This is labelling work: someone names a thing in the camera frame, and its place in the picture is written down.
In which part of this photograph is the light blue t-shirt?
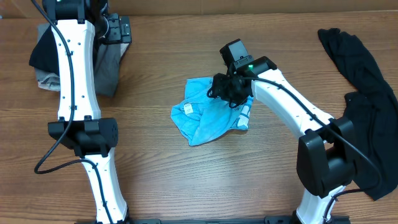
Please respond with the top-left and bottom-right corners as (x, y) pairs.
(170, 77), (254, 146)

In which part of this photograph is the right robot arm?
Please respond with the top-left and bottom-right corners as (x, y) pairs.
(208, 39), (361, 223)

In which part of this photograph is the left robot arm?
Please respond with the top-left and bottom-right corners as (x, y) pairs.
(37, 1), (132, 223)

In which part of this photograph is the folded grey garment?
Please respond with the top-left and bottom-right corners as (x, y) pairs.
(34, 25), (129, 97)

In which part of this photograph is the folded black garment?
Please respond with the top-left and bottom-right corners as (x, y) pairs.
(29, 24), (59, 76)

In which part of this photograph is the black garment on right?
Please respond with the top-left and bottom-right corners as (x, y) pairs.
(318, 28), (397, 200)

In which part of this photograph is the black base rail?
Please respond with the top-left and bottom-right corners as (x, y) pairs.
(130, 215), (351, 224)

